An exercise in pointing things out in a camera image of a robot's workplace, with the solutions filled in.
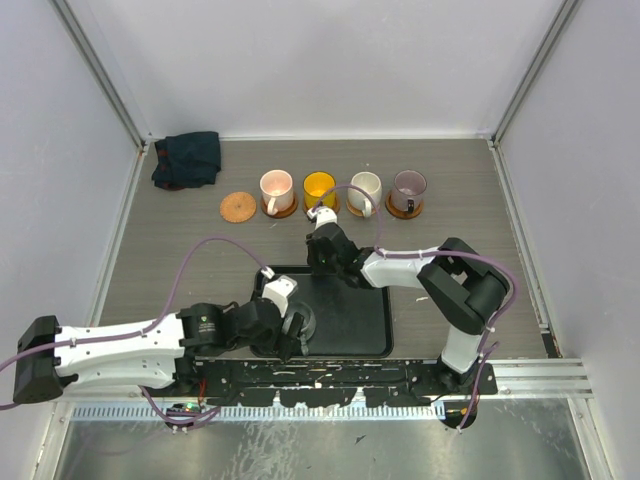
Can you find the purple glass mug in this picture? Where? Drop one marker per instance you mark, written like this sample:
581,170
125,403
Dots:
408,190

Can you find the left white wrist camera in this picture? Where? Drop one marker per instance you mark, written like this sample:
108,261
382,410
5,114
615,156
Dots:
278,289

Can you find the light cork coaster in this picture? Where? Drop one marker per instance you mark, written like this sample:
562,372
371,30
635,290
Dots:
238,207
359,213

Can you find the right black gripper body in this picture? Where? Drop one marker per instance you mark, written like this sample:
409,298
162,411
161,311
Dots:
319,264

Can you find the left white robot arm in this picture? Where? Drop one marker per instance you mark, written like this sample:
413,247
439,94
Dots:
164,359

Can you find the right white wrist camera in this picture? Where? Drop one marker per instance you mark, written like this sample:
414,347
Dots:
321,216

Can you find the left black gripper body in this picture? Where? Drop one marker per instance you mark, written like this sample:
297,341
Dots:
269,342

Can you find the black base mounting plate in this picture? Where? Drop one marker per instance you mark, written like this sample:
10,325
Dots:
320,383

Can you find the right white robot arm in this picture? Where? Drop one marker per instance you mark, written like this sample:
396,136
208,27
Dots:
470,291

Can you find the yellow mug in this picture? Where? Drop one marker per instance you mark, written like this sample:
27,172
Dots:
315,185

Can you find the black plastic tray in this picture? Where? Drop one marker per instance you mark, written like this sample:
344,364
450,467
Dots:
350,322

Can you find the grey glass mug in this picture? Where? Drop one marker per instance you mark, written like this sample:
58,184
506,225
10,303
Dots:
308,327

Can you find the dark blue folded cloth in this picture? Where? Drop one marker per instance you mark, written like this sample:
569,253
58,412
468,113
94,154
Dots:
187,161

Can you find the pink ceramic mug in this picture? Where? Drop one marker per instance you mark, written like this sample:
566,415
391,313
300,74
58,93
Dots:
277,191

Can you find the white ceramic mug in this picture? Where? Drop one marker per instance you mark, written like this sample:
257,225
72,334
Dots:
365,192

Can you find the white slotted cable duct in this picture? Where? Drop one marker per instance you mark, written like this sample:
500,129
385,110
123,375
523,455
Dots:
357,411

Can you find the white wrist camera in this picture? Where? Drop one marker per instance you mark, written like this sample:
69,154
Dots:
321,216
278,289

